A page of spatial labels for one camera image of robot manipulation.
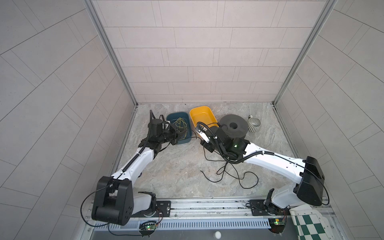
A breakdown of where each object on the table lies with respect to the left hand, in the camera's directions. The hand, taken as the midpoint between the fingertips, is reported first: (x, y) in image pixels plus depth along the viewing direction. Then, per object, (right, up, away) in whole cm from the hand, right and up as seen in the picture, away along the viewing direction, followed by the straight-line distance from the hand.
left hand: (190, 127), depth 78 cm
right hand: (+8, -4, -1) cm, 9 cm away
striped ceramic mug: (+43, 0, +24) cm, 49 cm away
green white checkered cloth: (+55, -43, -11) cm, 70 cm away
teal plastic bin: (-14, +5, +25) cm, 29 cm away
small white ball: (+12, -41, -19) cm, 47 cm away
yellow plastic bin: (+8, +7, +30) cm, 32 cm away
